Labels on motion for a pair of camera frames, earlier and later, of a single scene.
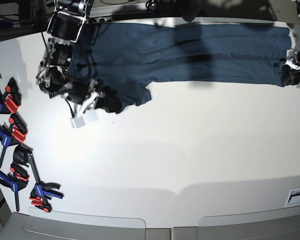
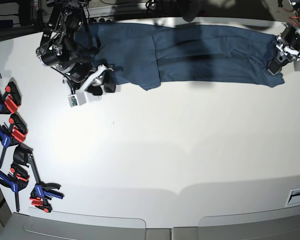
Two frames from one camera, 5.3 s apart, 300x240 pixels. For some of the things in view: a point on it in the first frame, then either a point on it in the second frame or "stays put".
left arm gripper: [85, 95] -> [94, 79]
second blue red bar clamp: [15, 131] stays put
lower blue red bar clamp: [40, 196] stays put
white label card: [298, 196] stays put
